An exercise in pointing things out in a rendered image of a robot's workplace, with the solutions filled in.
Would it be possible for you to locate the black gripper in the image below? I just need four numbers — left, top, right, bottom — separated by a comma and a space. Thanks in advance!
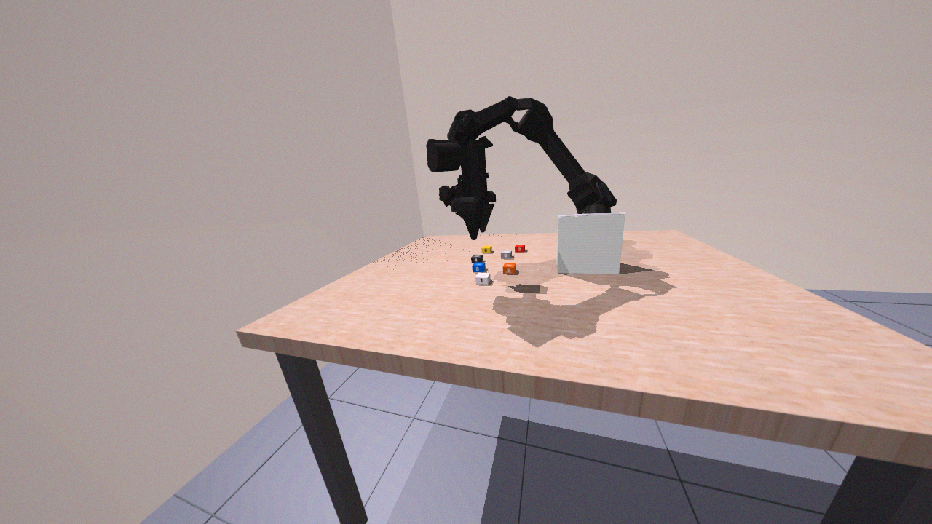
451, 168, 496, 240

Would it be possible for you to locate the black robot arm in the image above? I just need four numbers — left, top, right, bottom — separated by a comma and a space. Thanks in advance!
426, 96, 617, 214

